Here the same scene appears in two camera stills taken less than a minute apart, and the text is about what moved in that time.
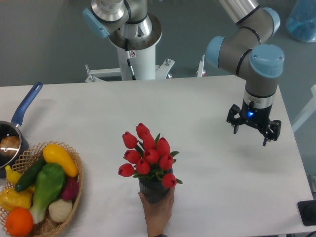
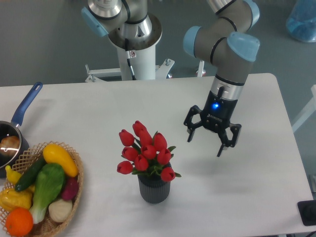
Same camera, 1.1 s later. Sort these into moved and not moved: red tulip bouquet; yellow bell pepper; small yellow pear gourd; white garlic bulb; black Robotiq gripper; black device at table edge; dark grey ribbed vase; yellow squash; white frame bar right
Moved: red tulip bouquet; dark grey ribbed vase; black Robotiq gripper
Not moved: white garlic bulb; black device at table edge; yellow bell pepper; white frame bar right; yellow squash; small yellow pear gourd
